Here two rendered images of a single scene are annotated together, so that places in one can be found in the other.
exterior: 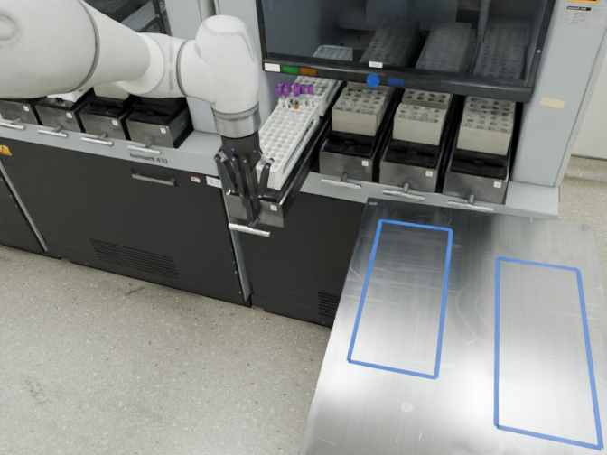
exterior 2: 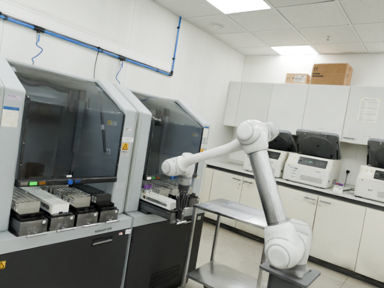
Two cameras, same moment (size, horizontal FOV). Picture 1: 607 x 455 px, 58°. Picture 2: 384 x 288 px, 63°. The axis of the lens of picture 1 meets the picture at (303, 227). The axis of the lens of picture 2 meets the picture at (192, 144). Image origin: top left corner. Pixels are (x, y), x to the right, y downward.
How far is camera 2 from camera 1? 2.14 m
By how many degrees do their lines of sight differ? 77
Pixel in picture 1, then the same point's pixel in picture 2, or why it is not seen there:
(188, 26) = (123, 168)
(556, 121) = (198, 182)
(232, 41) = not seen: hidden behind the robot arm
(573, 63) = (200, 167)
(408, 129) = (175, 192)
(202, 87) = (190, 169)
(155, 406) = not seen: outside the picture
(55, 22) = not seen: hidden behind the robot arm
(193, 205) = (114, 250)
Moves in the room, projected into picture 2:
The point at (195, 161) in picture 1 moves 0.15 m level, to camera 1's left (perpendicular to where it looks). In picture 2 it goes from (124, 223) to (112, 229)
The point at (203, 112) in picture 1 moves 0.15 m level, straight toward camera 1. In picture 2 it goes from (117, 204) to (139, 208)
